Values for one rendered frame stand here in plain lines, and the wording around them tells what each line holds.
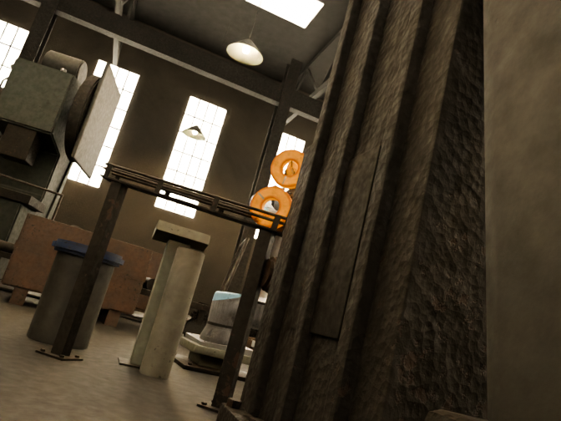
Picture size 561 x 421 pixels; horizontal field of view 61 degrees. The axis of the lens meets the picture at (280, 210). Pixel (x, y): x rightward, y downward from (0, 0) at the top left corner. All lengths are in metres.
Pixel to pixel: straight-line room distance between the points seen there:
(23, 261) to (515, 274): 3.43
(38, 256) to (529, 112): 3.42
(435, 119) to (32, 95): 6.00
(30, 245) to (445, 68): 3.22
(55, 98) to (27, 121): 0.43
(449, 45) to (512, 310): 0.56
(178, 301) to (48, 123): 4.73
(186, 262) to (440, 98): 1.33
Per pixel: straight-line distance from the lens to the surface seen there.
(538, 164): 0.67
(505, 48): 0.83
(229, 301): 2.61
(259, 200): 1.73
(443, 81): 0.97
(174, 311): 1.98
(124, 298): 3.82
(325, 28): 12.78
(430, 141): 0.92
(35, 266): 3.76
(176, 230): 2.15
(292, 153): 1.88
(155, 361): 2.00
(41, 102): 6.57
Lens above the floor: 0.30
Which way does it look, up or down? 13 degrees up
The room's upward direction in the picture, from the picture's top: 15 degrees clockwise
